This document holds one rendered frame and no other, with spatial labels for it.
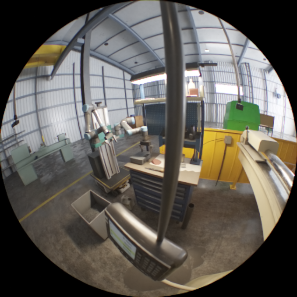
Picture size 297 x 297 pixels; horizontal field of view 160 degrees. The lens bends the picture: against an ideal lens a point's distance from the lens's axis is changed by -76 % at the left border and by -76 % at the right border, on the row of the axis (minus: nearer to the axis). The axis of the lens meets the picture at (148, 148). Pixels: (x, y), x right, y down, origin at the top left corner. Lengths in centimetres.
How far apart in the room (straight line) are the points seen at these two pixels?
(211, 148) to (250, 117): 191
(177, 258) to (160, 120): 140
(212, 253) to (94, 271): 156
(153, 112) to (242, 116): 264
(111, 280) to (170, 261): 145
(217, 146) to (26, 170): 602
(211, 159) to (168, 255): 202
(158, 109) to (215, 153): 134
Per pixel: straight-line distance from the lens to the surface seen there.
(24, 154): 507
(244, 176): 260
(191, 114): 131
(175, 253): 33
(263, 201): 88
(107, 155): 221
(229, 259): 185
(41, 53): 713
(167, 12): 15
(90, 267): 186
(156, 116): 147
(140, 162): 131
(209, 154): 216
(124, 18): 910
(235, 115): 336
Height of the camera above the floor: 161
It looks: 22 degrees down
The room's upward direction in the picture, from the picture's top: 6 degrees counter-clockwise
